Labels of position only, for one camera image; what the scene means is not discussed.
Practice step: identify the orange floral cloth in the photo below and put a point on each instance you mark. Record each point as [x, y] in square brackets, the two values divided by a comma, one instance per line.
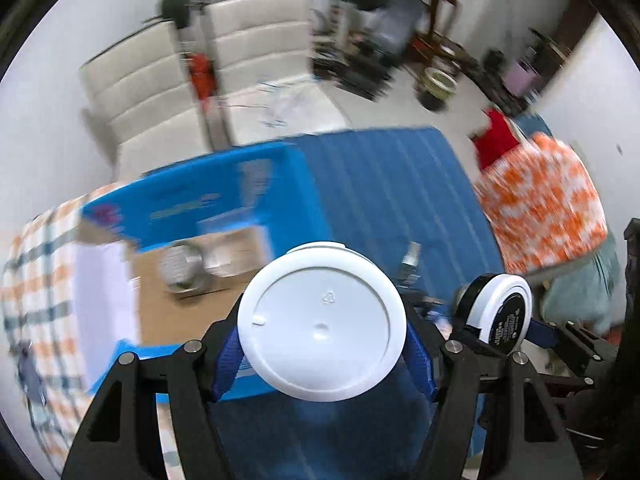
[540, 200]

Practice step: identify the red cloth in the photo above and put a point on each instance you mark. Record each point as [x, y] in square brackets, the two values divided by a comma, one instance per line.
[495, 135]

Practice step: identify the clear plastic container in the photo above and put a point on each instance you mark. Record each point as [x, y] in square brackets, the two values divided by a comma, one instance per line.
[232, 255]

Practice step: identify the brown wooden chair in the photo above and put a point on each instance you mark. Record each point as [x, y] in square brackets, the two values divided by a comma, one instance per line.
[440, 5]

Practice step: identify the blue striped mat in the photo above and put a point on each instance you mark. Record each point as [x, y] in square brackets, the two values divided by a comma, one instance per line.
[390, 195]

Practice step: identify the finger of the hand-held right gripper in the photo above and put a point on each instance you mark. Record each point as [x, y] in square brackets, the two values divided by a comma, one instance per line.
[434, 316]
[541, 334]

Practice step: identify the metal cup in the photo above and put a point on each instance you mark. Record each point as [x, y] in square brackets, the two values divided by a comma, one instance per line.
[182, 265]

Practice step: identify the teal cloth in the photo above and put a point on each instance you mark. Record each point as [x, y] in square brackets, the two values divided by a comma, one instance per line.
[585, 290]

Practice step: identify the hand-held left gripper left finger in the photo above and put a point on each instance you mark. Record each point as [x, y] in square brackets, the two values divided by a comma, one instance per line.
[227, 360]

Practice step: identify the blue cardboard box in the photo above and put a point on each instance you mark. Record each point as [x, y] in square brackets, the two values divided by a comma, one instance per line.
[210, 195]

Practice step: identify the white round plastic container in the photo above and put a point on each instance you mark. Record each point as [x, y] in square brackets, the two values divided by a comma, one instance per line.
[320, 325]

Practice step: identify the orange and blue checked blanket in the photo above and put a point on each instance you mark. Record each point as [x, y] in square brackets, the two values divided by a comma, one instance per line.
[45, 280]

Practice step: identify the black and white round jar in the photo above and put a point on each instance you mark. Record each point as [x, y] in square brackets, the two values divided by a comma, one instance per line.
[500, 315]

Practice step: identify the small metal object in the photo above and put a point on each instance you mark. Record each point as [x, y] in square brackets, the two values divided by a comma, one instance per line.
[411, 260]

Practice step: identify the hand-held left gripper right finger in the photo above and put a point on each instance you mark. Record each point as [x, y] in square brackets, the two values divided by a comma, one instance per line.
[419, 360]

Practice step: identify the green round pot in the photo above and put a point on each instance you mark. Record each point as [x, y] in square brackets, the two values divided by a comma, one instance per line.
[437, 87]

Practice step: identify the purple bin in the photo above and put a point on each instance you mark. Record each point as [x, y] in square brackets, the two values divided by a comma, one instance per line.
[522, 77]

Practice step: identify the red bag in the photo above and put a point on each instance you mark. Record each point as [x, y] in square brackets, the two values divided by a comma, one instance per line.
[201, 75]

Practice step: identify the cream padded chair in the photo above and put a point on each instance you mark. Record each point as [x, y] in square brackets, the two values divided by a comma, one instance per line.
[145, 105]
[270, 55]

